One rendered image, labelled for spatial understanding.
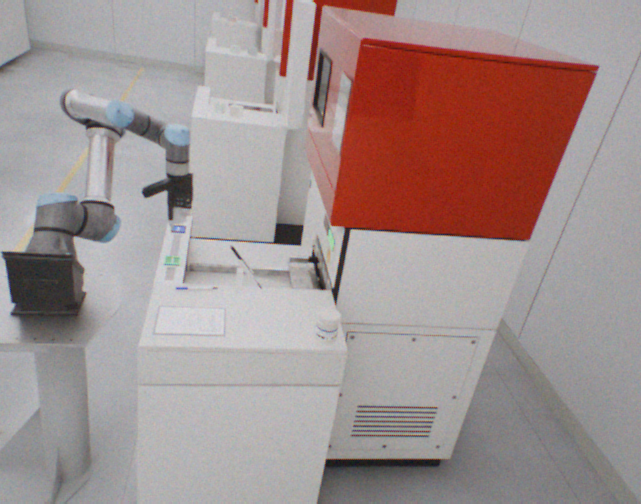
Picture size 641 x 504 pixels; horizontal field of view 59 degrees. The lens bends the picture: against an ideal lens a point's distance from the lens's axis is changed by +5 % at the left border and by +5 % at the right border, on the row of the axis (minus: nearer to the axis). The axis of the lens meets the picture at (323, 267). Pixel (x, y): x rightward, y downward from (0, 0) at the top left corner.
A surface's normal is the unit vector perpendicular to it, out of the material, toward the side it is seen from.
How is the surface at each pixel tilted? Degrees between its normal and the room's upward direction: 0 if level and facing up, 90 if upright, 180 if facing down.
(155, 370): 90
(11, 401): 0
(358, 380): 90
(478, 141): 90
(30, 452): 90
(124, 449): 0
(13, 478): 0
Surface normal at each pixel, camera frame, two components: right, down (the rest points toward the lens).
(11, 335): 0.15, -0.86
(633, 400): -0.98, -0.06
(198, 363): 0.14, 0.51
